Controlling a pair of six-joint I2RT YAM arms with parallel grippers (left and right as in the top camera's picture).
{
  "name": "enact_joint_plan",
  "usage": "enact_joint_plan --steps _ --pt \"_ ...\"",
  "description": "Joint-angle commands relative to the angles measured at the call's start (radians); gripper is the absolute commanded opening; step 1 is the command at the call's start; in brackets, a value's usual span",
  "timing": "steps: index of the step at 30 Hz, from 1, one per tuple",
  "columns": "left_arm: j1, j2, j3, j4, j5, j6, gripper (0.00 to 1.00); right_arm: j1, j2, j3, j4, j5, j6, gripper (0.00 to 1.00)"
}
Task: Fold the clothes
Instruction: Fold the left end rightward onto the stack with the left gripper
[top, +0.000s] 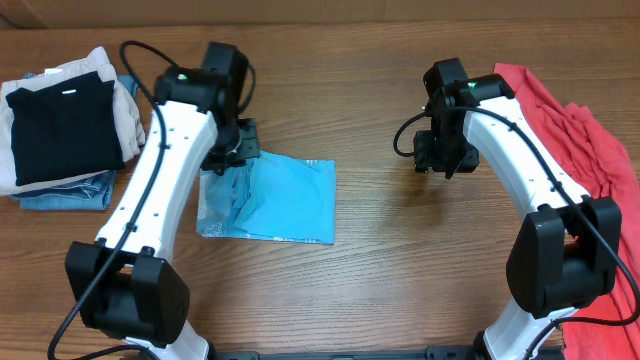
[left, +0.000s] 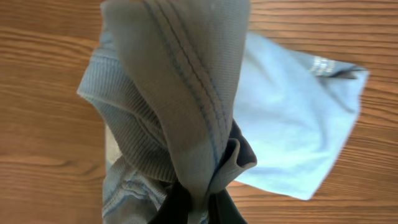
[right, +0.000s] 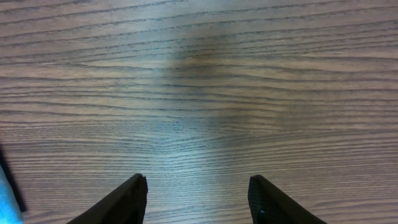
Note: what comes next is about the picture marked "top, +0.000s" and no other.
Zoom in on light blue printed t-shirt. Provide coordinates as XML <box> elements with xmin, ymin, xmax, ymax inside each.
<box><xmin>196</xmin><ymin>151</ymin><xmax>337</xmax><ymax>245</ymax></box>

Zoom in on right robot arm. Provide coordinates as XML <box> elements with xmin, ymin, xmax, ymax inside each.
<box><xmin>411</xmin><ymin>58</ymin><xmax>622</xmax><ymax>359</ymax></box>

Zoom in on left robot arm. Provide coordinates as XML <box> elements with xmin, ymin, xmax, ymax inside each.
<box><xmin>47</xmin><ymin>42</ymin><xmax>260</xmax><ymax>359</ymax></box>

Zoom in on beige folded garment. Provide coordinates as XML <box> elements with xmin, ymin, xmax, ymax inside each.
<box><xmin>1</xmin><ymin>47</ymin><xmax>146</xmax><ymax>196</ymax></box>

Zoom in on folded blue jeans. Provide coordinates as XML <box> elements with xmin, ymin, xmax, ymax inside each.
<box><xmin>11</xmin><ymin>75</ymin><xmax>145</xmax><ymax>211</ymax></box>

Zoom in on red t-shirt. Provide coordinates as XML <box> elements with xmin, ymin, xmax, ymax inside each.
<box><xmin>494</xmin><ymin>63</ymin><xmax>639</xmax><ymax>360</ymax></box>

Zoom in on black folded shirt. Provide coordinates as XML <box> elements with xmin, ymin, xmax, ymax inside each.
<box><xmin>6</xmin><ymin>72</ymin><xmax>124</xmax><ymax>186</ymax></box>

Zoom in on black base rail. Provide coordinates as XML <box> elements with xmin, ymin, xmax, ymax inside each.
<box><xmin>213</xmin><ymin>346</ymin><xmax>486</xmax><ymax>360</ymax></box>

